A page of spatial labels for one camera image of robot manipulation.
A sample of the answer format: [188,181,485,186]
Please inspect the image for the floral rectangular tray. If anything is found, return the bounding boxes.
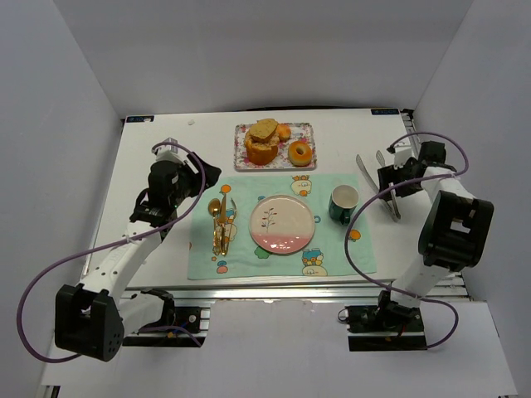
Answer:
[233,122,317,172]

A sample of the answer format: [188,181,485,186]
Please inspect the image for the large sugared bread loaf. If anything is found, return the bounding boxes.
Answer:
[245,132,280,166]

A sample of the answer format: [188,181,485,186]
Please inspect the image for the small round bun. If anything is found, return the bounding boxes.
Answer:
[275,124,291,142]

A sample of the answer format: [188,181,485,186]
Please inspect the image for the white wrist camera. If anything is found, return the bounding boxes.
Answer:
[152,138,183,164]
[387,139,414,169]

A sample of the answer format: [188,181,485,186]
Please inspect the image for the gold spoon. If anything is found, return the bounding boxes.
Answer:
[207,198,221,250]

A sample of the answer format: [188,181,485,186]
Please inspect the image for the dark green mug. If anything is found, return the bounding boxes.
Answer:
[328,185,359,225]

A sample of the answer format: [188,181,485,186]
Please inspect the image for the pink white ceramic plate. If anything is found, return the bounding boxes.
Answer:
[248,195,315,255]

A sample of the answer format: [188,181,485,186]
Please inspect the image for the gold knife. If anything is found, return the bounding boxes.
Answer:
[218,193,227,255]

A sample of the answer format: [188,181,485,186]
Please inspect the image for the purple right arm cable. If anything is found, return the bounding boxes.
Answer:
[344,131,470,350]

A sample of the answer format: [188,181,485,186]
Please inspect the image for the blue right corner label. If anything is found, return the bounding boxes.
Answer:
[370,108,400,116]

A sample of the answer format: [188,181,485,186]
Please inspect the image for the mint cartoon placemat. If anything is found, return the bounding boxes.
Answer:
[188,173,377,280]

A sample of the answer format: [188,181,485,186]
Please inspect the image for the metal serving tongs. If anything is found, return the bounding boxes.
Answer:
[356,150,402,222]

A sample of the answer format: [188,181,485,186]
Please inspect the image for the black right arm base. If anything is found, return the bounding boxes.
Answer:
[337,290,427,352]

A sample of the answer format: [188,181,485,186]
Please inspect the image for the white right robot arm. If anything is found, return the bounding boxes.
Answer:
[378,141,494,315]

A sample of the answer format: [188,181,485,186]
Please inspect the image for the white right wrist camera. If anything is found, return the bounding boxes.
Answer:
[387,139,414,169]

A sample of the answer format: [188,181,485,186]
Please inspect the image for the sliced herb bread piece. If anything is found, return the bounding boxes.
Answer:
[249,119,278,143]

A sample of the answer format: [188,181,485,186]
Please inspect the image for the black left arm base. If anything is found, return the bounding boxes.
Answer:
[116,288,210,347]

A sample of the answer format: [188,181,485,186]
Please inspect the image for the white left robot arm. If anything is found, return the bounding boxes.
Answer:
[55,152,222,362]

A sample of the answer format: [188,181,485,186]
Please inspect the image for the orange glazed donut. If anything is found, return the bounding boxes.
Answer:
[288,141,313,167]

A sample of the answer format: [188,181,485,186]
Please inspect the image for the blue left corner label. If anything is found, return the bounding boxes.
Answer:
[125,115,154,124]

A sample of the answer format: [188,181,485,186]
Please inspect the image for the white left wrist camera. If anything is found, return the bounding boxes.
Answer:
[152,138,183,164]

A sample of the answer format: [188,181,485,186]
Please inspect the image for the blue corner label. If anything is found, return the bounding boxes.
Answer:
[125,115,154,124]
[370,108,400,116]

